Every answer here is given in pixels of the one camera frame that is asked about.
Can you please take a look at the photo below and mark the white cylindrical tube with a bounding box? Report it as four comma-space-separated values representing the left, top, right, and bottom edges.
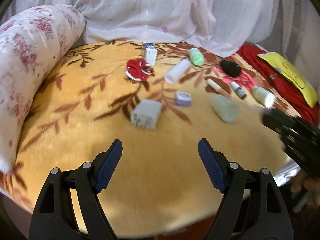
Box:
164, 59, 191, 85

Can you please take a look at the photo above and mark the white sheer curtain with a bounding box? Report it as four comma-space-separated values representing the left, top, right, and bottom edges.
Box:
3, 0, 319, 60

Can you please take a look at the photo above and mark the pink white lip balm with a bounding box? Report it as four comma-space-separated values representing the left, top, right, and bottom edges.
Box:
206, 79, 231, 99

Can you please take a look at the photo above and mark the yellow cartoon pillow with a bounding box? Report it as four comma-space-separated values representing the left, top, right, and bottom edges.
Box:
258, 52, 318, 107

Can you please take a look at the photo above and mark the floral rolled quilt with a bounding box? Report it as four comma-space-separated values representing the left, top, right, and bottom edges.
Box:
1, 4, 86, 173

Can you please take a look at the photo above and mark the white power adapter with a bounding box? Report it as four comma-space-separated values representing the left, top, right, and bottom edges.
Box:
130, 99, 162, 129

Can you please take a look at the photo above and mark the red knitted ornament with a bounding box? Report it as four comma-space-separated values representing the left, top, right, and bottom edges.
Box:
125, 58, 151, 82

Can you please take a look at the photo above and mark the yellow floral plush blanket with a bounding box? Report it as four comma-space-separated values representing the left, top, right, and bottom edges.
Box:
1, 41, 289, 237

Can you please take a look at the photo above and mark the white cap cream jar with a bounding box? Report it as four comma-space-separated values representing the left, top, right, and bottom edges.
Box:
252, 86, 275, 108

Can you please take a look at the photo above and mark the green white bottle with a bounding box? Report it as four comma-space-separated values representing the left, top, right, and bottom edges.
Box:
189, 48, 204, 67

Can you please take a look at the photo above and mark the small purple white case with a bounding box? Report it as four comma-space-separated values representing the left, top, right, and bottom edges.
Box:
176, 91, 192, 107

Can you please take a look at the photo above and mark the red cloth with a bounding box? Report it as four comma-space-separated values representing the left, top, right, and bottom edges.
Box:
237, 44, 319, 126

